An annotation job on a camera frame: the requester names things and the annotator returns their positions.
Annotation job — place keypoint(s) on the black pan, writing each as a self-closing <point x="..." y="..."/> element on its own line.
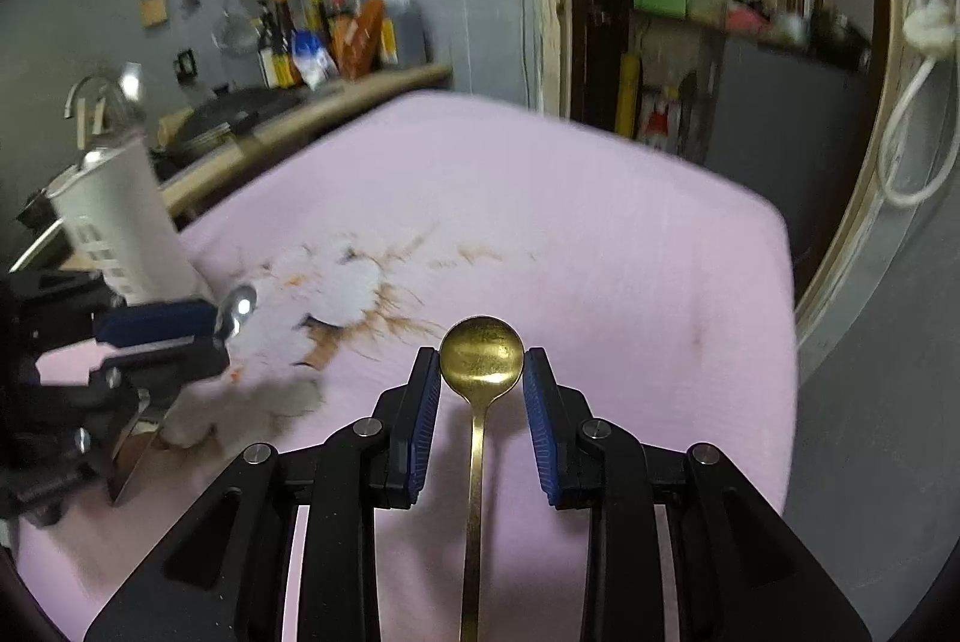
<point x="225" y="117"/>

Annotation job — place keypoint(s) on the steel faucet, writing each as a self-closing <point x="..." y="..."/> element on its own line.
<point x="82" y="87"/>

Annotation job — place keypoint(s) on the pink floral tablecloth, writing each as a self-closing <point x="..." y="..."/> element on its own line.
<point x="600" y="274"/>

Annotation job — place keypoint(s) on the blue and white packet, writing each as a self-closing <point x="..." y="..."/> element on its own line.
<point x="311" y="58"/>

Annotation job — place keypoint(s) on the wooden kitchen counter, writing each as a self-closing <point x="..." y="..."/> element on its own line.
<point x="337" y="102"/>

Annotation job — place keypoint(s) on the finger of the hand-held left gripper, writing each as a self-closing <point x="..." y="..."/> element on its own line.
<point x="157" y="319"/>
<point x="150" y="368"/>

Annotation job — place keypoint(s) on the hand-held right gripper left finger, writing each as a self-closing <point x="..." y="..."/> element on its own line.
<point x="420" y="432"/>

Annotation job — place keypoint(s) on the yellow cylinder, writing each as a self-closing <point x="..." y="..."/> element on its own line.
<point x="628" y="94"/>

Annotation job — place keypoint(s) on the black wall socket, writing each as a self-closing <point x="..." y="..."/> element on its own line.
<point x="185" y="64"/>

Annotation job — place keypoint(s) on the large dark jug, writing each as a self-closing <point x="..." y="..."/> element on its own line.
<point x="401" y="23"/>

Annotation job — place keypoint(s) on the steel pot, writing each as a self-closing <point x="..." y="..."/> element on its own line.
<point x="791" y="28"/>

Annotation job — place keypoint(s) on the orange packet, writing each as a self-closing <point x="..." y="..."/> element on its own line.
<point x="360" y="42"/>

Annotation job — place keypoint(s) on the red and white container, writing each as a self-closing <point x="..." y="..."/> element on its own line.
<point x="658" y="121"/>

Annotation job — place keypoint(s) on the cream rubber gloves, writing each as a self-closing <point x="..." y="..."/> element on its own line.
<point x="930" y="27"/>

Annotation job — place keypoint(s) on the white plastic utensil holder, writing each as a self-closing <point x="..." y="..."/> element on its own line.
<point x="120" y="222"/>

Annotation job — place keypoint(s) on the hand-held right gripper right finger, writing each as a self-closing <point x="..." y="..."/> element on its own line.
<point x="540" y="439"/>

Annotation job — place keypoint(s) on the row of sauce bottles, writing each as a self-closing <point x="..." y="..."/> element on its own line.
<point x="281" y="42"/>

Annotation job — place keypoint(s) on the grey cabinet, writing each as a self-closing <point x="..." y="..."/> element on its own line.
<point x="765" y="124"/>

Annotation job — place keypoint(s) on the black pot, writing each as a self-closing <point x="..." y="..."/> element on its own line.
<point x="840" y="42"/>

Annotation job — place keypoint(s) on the gold spoon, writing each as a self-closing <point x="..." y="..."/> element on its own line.
<point x="481" y="353"/>

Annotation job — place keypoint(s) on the pink cloth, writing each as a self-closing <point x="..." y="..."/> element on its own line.
<point x="746" y="19"/>

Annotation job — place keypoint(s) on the wooden door frame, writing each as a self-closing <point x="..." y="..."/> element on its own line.
<point x="551" y="12"/>

